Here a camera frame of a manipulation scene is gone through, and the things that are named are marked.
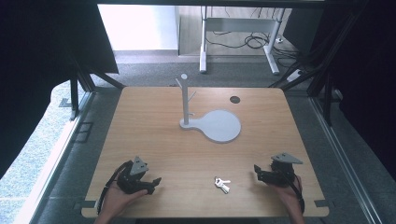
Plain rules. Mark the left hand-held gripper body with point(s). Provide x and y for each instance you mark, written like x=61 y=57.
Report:
x=130 y=182

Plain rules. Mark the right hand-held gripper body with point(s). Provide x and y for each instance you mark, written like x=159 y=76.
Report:
x=281 y=174

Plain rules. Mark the person's left hand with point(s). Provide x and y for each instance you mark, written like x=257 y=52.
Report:
x=116 y=200

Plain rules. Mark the person's right hand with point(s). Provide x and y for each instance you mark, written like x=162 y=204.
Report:
x=291 y=196

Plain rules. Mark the grey key stand with tray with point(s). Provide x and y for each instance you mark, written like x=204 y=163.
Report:
x=219 y=126

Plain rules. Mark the dark round table grommet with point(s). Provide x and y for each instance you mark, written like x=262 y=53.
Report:
x=234 y=99

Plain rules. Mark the white power strip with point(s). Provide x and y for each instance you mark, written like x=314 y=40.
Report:
x=294 y=75

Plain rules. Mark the black curtain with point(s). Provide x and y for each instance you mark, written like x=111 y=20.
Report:
x=367 y=77
x=37 y=62

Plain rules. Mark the white cabinet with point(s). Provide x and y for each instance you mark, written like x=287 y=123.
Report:
x=137 y=28

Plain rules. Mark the aluminium floor rail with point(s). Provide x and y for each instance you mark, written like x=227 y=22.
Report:
x=59 y=155
x=342 y=161

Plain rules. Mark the black metal frame strut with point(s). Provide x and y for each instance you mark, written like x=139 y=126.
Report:
x=323 y=62
x=81 y=79

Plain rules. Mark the white desk frame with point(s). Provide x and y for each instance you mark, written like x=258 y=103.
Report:
x=204 y=46

